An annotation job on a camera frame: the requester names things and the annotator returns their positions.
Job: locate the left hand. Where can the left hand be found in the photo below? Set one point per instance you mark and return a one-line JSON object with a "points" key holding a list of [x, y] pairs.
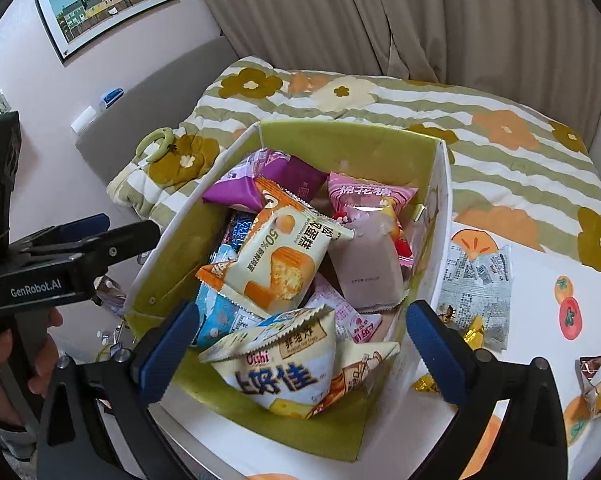
{"points": [[32, 369]]}

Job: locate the floral striped quilt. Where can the floral striped quilt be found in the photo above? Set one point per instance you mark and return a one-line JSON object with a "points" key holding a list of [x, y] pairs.
{"points": [[515, 172]]}

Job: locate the grey headboard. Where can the grey headboard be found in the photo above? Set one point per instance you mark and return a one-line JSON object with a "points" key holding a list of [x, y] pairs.
{"points": [[162, 99]]}

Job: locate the small pink white packet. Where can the small pink white packet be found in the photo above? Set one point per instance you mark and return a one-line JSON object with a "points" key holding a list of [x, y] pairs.
{"points": [[349, 322]]}

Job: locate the cheese sticks snack bag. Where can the cheese sticks snack bag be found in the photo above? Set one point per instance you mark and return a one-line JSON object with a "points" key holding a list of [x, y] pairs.
{"points": [[293, 364]]}

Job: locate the pink marshmallow snack bag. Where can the pink marshmallow snack bag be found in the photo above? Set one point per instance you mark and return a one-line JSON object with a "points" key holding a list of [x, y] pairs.
{"points": [[351, 198]]}

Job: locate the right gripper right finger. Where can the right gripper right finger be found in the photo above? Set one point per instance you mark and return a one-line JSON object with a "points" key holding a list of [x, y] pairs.
{"points": [[531, 442]]}

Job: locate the gold wrapped candy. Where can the gold wrapped candy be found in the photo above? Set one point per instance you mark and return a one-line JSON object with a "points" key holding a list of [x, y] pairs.
{"points": [[452, 360]]}

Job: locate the dark blue red packet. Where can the dark blue red packet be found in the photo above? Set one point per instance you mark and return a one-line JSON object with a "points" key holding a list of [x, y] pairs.
{"points": [[237, 229]]}

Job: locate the light blue snack bag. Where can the light blue snack bag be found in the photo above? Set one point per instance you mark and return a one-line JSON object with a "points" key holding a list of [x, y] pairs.
{"points": [[219, 317]]}

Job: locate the orange yellow snack packet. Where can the orange yellow snack packet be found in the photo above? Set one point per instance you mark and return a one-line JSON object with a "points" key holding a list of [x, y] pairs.
{"points": [[589, 370]]}

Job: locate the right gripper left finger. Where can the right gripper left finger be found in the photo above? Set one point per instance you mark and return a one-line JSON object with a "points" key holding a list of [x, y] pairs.
{"points": [[73, 441]]}

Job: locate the blue white bottle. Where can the blue white bottle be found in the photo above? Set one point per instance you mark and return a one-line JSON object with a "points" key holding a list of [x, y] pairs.
{"points": [[89, 115]]}

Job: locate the silver grey snack packet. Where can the silver grey snack packet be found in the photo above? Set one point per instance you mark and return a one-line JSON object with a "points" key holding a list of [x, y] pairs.
{"points": [[483, 287]]}

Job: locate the mauve cake packet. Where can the mauve cake packet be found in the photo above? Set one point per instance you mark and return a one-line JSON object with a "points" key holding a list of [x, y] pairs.
{"points": [[367, 266]]}

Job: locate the white persimmon print cloth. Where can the white persimmon print cloth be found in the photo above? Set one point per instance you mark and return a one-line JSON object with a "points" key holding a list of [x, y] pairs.
{"points": [[555, 313]]}

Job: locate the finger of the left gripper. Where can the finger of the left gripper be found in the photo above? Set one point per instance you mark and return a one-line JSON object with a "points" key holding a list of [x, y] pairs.
{"points": [[61, 237], [100, 252]]}

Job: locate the chiffon cake packet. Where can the chiffon cake packet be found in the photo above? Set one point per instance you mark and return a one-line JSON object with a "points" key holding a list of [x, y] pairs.
{"points": [[280, 256]]}

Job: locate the beige curtain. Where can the beige curtain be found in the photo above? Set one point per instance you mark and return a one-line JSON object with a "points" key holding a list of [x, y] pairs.
{"points": [[542, 53]]}

